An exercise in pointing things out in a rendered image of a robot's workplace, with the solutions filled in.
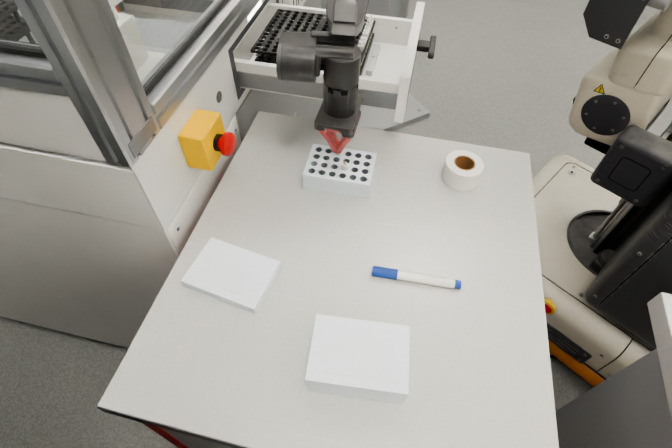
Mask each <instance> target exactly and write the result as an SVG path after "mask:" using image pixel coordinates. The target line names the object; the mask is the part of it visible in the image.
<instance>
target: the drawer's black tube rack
mask: <svg viewBox="0 0 672 448"><path fill-rule="evenodd" d="M366 22H367V19H365V22H364V25H363V28H362V31H361V32H360V33H359V35H358V36H356V38H357V39H356V41H355V46H358V43H359V41H360V38H361V35H362V33H363V30H364V27H365V24H366ZM273 24H274V25H273ZM326 24H328V20H327V15H325V14H317V13H309V12H301V11H292V10H284V9H278V10H277V11H276V13H275V14H274V16H273V17H272V19H271V20H270V21H269V23H268V24H267V26H266V27H265V29H264V30H263V32H262V33H261V35H260V36H259V38H258V39H257V41H256V42H255V44H254V45H253V47H252V48H251V53H258V55H257V57H256V58H255V60H254V61H257V62H265V63H272V64H276V56H277V48H278V44H279V36H280V34H281V33H283V32H288V31H289V32H308V31H310V32H311V31H324V32H331V31H330V28H329V25H326ZM374 34H375V33H372V35H371V39H370V42H369V45H368V48H367V52H366V53H365V57H364V60H363V61H362V65H361V67H360V76H362V73H363V70H364V67H365V64H366V61H367V58H368V55H369V52H370V49H371V46H372V43H373V39H374ZM261 42H262V43H261ZM257 46H260V47H257Z"/></svg>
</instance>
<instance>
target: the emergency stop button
mask: <svg viewBox="0 0 672 448"><path fill-rule="evenodd" d="M235 147H236V138H235V136H234V134H233V133H232V132H225V133H224V134H223V135H222V137H220V138H219V140H218V148H219V149H220V152H221V154H222V155H223V156H230V155H231V154H233V152H234V150H235Z"/></svg>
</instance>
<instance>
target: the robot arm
mask: <svg viewBox="0 0 672 448"><path fill-rule="evenodd" d="M368 4H369V0H327V4H326V15H327V20H328V25H329V28H330V31H331V32H324V31H311V32H310V31H308V32H289V31H288V32H283V33H281V34H280V36H279V44H278V48H277V56H276V71H277V78H278V80H287V81H300V82H313V83H315V82H316V77H319V76H320V69H321V58H324V73H323V80H324V81H323V102H322V104H321V107H320V109H319V111H318V114H317V116H316V118H315V121H314V128H315V129H316V130H318V131H319V132H320V133H321V135H322V136H323V137H324V138H325V140H326V141H327V142H328V144H329V146H330V148H331V149H332V151H333V152H334V153H338V154H340V153H341V152H342V151H343V149H344V148H345V147H346V145H347V144H348V143H349V142H350V140H351V139H352V138H353V137H354V136H355V133H356V130H357V125H358V123H359V120H360V117H361V111H360V107H361V104H362V101H363V97H364V95H363V93H359V92H358V87H359V85H358V84H359V76H360V64H361V50H360V49H359V48H358V47H357V46H355V41H356V36H358V35H359V33H360V32H361V31H362V28H363V25H364V21H365V17H366V12H367V8H368ZM336 133H340V134H342V139H341V141H339V140H338V139H337V135H336Z"/></svg>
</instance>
